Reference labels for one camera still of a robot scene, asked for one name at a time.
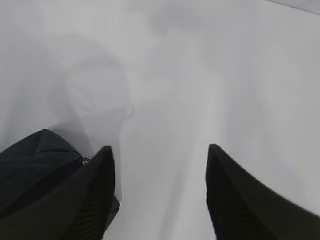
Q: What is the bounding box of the dark navy fabric lunch bag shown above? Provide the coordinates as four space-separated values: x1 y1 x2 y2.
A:
0 129 120 220

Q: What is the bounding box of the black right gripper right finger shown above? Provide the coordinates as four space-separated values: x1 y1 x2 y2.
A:
205 144 320 240

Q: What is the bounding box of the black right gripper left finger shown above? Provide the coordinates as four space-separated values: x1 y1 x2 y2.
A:
0 146 116 240

